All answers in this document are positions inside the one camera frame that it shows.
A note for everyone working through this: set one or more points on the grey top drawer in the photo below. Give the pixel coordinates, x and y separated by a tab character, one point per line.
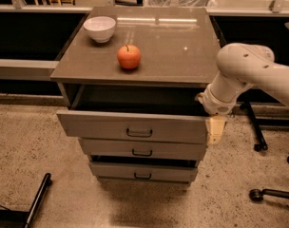
133	126

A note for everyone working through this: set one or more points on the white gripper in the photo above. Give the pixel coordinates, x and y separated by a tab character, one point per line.
215	104

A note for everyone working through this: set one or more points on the red apple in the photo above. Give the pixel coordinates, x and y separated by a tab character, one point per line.
129	57

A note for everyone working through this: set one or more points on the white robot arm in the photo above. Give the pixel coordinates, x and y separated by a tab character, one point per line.
241	66

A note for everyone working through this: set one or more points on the grey drawer cabinet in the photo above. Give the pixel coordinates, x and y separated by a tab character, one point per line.
178	60

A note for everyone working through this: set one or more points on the grey drawer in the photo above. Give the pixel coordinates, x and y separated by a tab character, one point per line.
133	126
139	172
137	149

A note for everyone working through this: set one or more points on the black chair base leg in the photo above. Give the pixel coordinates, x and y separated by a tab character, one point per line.
261	144

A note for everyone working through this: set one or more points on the black stand leg left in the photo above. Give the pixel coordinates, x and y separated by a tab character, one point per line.
24	219

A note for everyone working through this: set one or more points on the white bowl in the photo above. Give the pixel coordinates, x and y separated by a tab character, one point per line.
100	28

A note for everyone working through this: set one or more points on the grey middle drawer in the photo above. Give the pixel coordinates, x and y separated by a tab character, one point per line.
137	149

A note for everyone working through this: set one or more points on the black chair leg with caster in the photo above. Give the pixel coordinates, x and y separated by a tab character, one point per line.
257	195

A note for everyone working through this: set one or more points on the grey bottom drawer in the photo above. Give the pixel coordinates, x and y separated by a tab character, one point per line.
139	172

